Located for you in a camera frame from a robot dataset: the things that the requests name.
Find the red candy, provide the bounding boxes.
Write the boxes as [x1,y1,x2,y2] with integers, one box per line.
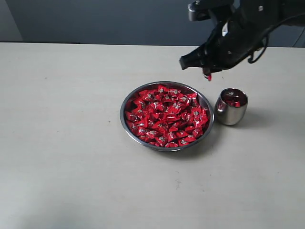
[204,74,212,82]
[223,90,235,97]
[229,102,241,107]

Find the stainless steel bowl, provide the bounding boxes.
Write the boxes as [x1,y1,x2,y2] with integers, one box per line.
[120,81,215,152]

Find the stainless steel cup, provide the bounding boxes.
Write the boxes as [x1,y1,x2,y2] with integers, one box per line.
[214,88,248,125]

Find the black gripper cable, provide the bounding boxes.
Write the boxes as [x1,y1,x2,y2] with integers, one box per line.
[247,13,305,64]

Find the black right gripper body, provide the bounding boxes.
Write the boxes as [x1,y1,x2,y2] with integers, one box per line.
[203,0,305,70]

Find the pile of red candies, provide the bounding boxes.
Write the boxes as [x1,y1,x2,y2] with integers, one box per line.
[124,86,209,148]

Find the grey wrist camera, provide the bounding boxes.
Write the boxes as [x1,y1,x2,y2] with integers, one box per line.
[188,0,235,24]

